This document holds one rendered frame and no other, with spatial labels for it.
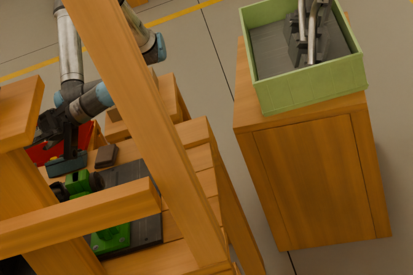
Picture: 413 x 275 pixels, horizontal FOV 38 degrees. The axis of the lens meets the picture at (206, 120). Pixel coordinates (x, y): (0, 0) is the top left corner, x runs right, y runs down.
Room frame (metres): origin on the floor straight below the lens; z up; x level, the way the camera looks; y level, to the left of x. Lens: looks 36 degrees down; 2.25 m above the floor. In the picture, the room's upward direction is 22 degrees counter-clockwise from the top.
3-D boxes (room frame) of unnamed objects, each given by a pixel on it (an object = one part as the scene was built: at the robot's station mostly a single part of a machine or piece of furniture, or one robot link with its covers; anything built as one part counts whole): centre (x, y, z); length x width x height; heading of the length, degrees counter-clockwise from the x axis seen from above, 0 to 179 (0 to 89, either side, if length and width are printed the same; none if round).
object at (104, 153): (1.84, 0.40, 0.91); 0.10 x 0.08 x 0.03; 162
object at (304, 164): (2.11, -0.43, 0.39); 0.68 x 0.52 x 0.79; 162
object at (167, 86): (2.20, 0.24, 0.83); 0.32 x 0.32 x 0.04; 82
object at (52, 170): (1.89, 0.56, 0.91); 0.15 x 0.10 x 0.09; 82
